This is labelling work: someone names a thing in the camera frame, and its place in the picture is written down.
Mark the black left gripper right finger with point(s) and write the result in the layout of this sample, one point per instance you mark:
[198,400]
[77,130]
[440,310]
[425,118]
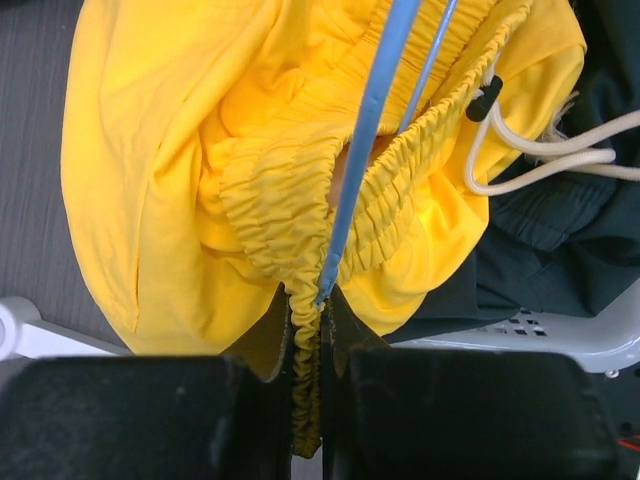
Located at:
[401,413]

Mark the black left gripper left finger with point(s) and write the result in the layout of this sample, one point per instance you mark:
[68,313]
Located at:
[156,417]

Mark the yellow shorts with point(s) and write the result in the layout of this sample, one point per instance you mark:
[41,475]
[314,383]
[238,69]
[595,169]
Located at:
[204,143]

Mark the white clothes rack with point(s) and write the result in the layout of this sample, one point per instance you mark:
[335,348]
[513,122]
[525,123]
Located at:
[24,333]

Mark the white plastic laundry basket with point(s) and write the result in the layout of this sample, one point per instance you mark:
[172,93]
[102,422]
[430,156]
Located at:
[605,344]

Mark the dark green garment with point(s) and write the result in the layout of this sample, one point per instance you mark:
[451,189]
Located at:
[569,244]

